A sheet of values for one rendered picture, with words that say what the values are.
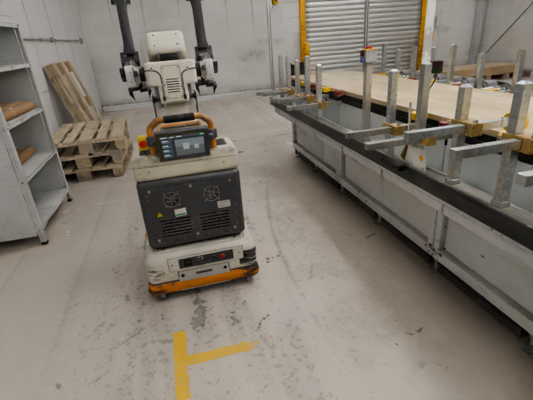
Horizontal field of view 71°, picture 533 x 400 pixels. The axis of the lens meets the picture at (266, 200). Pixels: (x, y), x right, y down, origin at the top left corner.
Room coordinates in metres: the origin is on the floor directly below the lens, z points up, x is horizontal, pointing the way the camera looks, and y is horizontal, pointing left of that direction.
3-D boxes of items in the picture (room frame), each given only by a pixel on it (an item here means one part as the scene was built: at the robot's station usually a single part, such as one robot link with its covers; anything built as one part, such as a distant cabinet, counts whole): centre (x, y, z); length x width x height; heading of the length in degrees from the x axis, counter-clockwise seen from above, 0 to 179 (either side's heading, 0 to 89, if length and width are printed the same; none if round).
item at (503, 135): (1.19, -0.86, 0.95); 0.14 x 0.06 x 0.05; 13
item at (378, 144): (1.64, -0.67, 0.84); 0.43 x 0.03 x 0.04; 103
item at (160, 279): (2.08, 0.45, 0.16); 0.67 x 0.64 x 0.25; 13
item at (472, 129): (1.43, -0.80, 0.95); 0.14 x 0.06 x 0.05; 13
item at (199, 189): (1.99, 0.43, 0.59); 0.55 x 0.34 x 0.83; 103
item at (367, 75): (2.20, -0.63, 0.93); 0.05 x 0.05 x 0.45; 13
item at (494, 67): (9.14, -4.96, 0.23); 2.41 x 0.77 x 0.17; 104
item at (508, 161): (1.21, -0.85, 0.90); 0.04 x 0.04 x 0.48; 13
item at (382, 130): (1.89, -0.64, 0.83); 0.43 x 0.03 x 0.04; 103
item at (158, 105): (2.36, 0.51, 0.99); 0.28 x 0.16 x 0.22; 103
